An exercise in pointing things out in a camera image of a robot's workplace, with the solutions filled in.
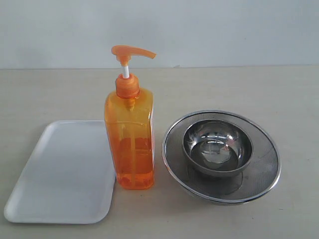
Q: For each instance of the orange pump soap bottle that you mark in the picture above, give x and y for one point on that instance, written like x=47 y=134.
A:
x=128 y=115

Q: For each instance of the white rectangular plastic tray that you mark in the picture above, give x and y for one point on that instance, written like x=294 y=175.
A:
x=68 y=179

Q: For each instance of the steel mesh strainer basin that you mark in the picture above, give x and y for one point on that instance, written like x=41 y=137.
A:
x=256 y=180

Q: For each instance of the small stainless steel bowl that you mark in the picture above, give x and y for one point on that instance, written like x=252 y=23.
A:
x=217 y=148

